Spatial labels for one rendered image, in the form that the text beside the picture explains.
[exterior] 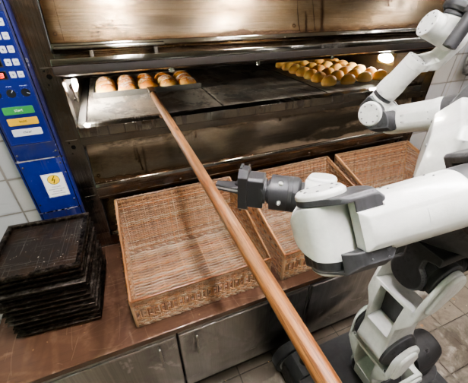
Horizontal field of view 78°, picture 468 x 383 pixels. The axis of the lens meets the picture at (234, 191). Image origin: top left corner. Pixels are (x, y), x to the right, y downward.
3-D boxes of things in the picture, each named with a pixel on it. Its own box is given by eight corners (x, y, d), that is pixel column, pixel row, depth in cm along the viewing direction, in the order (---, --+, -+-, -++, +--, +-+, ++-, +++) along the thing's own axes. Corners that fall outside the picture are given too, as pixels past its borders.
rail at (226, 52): (51, 66, 84) (52, 67, 86) (465, 39, 139) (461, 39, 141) (49, 59, 83) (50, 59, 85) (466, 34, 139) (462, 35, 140)
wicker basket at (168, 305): (124, 243, 143) (111, 197, 127) (230, 216, 160) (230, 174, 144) (135, 330, 105) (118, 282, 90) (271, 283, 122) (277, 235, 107)
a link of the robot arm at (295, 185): (282, 223, 68) (331, 229, 66) (288, 178, 66) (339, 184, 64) (284, 210, 79) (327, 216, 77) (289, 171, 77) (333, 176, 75)
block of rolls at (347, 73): (273, 67, 205) (273, 58, 202) (328, 62, 220) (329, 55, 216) (325, 87, 158) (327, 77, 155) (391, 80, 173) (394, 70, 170)
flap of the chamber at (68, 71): (53, 75, 85) (64, 77, 102) (464, 45, 140) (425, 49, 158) (51, 66, 84) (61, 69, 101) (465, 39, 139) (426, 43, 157)
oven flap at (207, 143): (96, 186, 123) (84, 139, 117) (406, 128, 178) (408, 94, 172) (96, 188, 119) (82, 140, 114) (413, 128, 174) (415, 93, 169)
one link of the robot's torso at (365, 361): (371, 348, 135) (381, 293, 105) (406, 393, 120) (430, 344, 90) (343, 365, 132) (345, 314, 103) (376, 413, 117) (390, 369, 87)
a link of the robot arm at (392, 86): (409, 58, 89) (364, 106, 103) (395, 57, 83) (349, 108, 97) (434, 81, 86) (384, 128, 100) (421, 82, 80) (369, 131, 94)
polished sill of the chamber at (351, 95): (80, 133, 115) (77, 123, 113) (410, 89, 171) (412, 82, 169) (80, 138, 111) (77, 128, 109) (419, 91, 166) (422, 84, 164)
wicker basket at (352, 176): (324, 193, 179) (333, 153, 164) (393, 176, 196) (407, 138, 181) (383, 245, 142) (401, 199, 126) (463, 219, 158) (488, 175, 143)
